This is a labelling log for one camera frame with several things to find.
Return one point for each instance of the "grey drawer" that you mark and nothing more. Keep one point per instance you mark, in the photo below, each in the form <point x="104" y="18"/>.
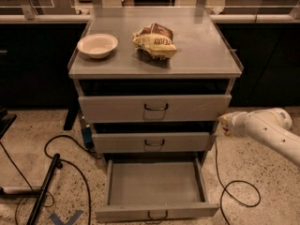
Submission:
<point x="155" y="190"/>
<point x="153" y="142"/>
<point x="153" y="108"/>

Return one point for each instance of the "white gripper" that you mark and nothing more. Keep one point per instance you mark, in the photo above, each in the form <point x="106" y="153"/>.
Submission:
<point x="238" y="123"/>

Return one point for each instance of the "black pole on floor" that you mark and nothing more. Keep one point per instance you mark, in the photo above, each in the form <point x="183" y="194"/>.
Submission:
<point x="44" y="188"/>

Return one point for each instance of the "yellow brown chip bag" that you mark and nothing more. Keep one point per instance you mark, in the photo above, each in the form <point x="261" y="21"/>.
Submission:
<point x="156" y="40"/>

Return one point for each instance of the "grey bottom drawer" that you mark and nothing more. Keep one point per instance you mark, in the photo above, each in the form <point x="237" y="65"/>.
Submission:
<point x="155" y="190"/>

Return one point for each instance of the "blue tape cross mark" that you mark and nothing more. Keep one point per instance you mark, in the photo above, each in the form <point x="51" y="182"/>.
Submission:
<point x="56" y="220"/>

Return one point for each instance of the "grey metal drawer cabinet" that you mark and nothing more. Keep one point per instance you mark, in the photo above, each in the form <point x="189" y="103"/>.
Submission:
<point x="202" y="65"/>

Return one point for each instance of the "white bowl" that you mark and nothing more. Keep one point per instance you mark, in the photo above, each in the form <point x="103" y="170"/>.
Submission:
<point x="97" y="46"/>

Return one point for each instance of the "black stand base left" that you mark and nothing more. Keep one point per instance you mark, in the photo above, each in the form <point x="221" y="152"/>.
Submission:
<point x="6" y="120"/>

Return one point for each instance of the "blue box behind cabinet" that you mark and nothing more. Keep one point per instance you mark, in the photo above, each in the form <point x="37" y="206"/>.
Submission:
<point x="87" y="137"/>

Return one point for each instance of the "grey top drawer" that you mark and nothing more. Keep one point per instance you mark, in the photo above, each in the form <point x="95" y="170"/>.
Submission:
<point x="153" y="108"/>

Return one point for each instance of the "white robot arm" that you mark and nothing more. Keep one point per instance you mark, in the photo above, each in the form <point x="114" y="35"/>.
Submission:
<point x="270" y="127"/>

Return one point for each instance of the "grey middle drawer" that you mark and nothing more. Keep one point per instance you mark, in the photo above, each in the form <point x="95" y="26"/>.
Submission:
<point x="153" y="142"/>

